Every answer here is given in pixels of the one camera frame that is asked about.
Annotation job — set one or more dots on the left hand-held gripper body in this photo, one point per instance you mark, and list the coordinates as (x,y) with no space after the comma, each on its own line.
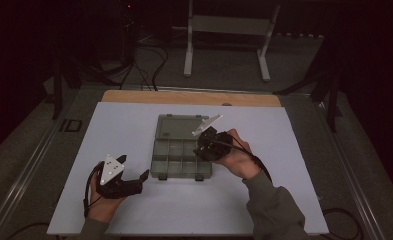
(110,170)

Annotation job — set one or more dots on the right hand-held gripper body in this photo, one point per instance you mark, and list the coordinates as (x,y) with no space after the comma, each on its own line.
(217,146)

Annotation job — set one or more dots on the green plastic compartment box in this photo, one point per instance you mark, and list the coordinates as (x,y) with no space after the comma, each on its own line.
(175,160)

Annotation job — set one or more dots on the person's right hand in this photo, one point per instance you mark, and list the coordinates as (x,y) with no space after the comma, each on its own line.
(240,163)

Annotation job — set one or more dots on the person's left hand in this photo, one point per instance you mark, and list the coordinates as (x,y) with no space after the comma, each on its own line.
(104,208)

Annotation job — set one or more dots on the white board sheet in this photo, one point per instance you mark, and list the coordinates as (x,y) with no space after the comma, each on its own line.
(124,133)

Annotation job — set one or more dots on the wooden table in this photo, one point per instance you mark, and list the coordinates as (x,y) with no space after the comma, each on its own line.
(190,98)

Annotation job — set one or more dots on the black tripod stand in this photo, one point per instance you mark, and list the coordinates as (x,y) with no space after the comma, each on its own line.
(57,95)
(332,106)

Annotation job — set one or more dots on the metal floor rail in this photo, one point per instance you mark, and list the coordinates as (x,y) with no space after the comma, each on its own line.
(24,173)
(350,173)

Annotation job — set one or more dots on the white metal stand frame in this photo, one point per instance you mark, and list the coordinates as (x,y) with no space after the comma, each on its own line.
(230,25)

